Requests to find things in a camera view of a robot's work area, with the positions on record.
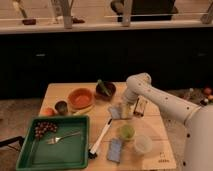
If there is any light blue towel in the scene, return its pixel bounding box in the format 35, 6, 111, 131
108, 106, 121, 120

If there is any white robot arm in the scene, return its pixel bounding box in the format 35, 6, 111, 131
122, 73, 213, 171

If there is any small green cup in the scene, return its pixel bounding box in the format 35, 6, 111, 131
119, 124, 135, 141

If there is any small dark metal cup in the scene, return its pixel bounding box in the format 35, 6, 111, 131
55, 101, 68, 115

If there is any dark brown bowl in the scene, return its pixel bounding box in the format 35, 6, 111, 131
96, 80, 116, 101

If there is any wooden table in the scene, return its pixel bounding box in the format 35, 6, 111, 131
39, 81, 178, 171

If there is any white plastic container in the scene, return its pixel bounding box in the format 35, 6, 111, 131
133, 135, 153, 155

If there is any green vegetable in bowl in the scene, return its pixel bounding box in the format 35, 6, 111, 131
97, 79, 110, 96

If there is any blue sponge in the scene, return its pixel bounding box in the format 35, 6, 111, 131
107, 139, 122, 163

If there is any orange bowl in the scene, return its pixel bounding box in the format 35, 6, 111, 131
68, 88, 94, 109

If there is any green plastic tray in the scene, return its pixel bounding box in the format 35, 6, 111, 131
16, 116, 90, 171

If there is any orange round fruit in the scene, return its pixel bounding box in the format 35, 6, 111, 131
41, 107, 55, 116

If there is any silver fork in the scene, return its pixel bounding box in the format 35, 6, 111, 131
46, 131, 81, 145

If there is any bunch of red grapes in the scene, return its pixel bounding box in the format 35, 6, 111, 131
34, 122, 58, 139

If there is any black chair part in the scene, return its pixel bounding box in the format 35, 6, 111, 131
0, 136, 24, 147

